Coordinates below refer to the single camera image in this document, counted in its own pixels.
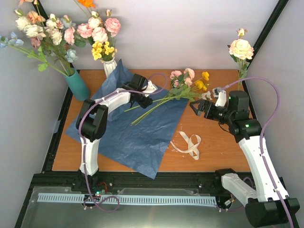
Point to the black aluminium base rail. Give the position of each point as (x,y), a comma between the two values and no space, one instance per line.
(201,182)

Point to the mixed flowers in teal vase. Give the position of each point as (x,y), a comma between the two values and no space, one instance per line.
(49,46)

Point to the teal cylindrical vase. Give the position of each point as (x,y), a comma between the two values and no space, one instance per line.
(77,86)

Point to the light blue slotted cable duct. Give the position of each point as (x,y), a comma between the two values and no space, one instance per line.
(133,200)

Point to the cream printed ribbon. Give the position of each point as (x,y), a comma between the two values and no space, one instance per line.
(192,149)

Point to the peach rose stem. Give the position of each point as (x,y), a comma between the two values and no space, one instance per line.
(242,52)

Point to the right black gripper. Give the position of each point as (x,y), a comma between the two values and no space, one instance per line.
(203,107)

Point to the black frame post right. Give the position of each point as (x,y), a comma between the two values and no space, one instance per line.
(271,21)

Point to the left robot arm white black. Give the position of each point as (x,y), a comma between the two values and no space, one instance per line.
(92,120)

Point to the black frame post left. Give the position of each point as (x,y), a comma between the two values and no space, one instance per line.
(39,9)

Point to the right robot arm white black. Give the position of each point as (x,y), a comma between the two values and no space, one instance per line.
(268,203)

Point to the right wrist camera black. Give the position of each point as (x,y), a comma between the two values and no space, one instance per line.
(238,101)

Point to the black frame post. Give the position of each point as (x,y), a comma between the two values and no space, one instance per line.
(271,21)
(39,9)

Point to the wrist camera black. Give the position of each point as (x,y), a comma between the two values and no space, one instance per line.
(138,83)
(238,101)

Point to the pink yellow flowers white vase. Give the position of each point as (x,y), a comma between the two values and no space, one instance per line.
(99,33)

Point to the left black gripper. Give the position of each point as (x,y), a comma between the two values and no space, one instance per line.
(144,104)

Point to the pink yellow flower bouquet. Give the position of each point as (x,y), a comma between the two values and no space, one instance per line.
(183,85)

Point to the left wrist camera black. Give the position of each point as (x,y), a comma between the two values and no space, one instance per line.
(138,83)

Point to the white ribbed vase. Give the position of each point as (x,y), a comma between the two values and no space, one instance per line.
(109,67)

